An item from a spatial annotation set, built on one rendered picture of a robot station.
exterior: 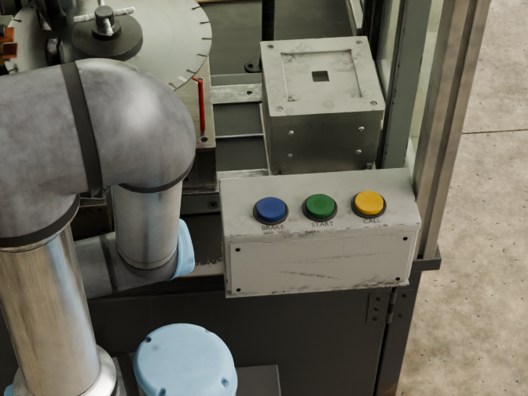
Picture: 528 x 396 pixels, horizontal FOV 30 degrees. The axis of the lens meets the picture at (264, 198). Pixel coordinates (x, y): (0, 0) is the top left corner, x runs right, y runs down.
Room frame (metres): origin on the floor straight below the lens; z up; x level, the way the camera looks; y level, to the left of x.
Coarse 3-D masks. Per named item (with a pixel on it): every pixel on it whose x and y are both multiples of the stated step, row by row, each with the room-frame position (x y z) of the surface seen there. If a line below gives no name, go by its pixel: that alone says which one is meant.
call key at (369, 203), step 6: (360, 192) 0.94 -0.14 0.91; (366, 192) 0.94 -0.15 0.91; (372, 192) 0.94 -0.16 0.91; (360, 198) 0.93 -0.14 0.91; (366, 198) 0.93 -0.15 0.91; (372, 198) 0.93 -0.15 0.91; (378, 198) 0.93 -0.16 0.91; (354, 204) 0.92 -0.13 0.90; (360, 204) 0.91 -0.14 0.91; (366, 204) 0.91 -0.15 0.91; (372, 204) 0.91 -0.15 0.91; (378, 204) 0.91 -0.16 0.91; (360, 210) 0.91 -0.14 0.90; (366, 210) 0.90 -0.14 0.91; (372, 210) 0.90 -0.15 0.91; (378, 210) 0.91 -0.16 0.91
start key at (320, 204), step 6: (312, 198) 0.92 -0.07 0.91; (318, 198) 0.92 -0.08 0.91; (324, 198) 0.92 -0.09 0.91; (330, 198) 0.93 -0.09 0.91; (306, 204) 0.91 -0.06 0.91; (312, 204) 0.91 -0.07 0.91; (318, 204) 0.91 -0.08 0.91; (324, 204) 0.91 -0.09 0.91; (330, 204) 0.91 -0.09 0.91; (306, 210) 0.91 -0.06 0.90; (312, 210) 0.90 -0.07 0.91; (318, 210) 0.90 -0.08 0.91; (324, 210) 0.90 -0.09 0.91; (330, 210) 0.90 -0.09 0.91; (318, 216) 0.89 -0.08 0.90; (324, 216) 0.90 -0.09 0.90
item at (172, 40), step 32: (32, 0) 1.31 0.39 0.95; (64, 0) 1.32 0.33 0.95; (96, 0) 1.32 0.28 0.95; (128, 0) 1.32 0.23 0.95; (160, 0) 1.32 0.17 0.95; (192, 0) 1.32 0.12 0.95; (32, 32) 1.23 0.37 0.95; (64, 32) 1.23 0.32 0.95; (160, 32) 1.24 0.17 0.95; (192, 32) 1.24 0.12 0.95; (32, 64) 1.15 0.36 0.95; (160, 64) 1.16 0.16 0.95; (192, 64) 1.16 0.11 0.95
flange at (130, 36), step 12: (84, 24) 1.24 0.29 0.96; (96, 24) 1.22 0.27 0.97; (120, 24) 1.22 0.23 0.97; (132, 24) 1.24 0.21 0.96; (72, 36) 1.21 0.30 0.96; (84, 36) 1.21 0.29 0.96; (96, 36) 1.20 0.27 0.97; (108, 36) 1.20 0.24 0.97; (120, 36) 1.21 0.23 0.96; (132, 36) 1.21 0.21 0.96; (84, 48) 1.18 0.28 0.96; (96, 48) 1.18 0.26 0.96; (108, 48) 1.18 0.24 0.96; (120, 48) 1.18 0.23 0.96; (132, 48) 1.19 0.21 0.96
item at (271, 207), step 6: (264, 198) 0.92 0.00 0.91; (270, 198) 0.92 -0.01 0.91; (276, 198) 0.92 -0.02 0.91; (258, 204) 0.91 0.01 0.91; (264, 204) 0.91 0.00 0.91; (270, 204) 0.91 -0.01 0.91; (276, 204) 0.91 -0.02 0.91; (282, 204) 0.91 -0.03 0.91; (258, 210) 0.90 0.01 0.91; (264, 210) 0.90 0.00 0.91; (270, 210) 0.90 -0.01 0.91; (276, 210) 0.90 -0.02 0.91; (282, 210) 0.90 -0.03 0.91; (258, 216) 0.90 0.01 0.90; (264, 216) 0.89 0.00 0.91; (270, 216) 0.89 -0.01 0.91; (276, 216) 0.89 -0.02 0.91; (282, 216) 0.90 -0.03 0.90
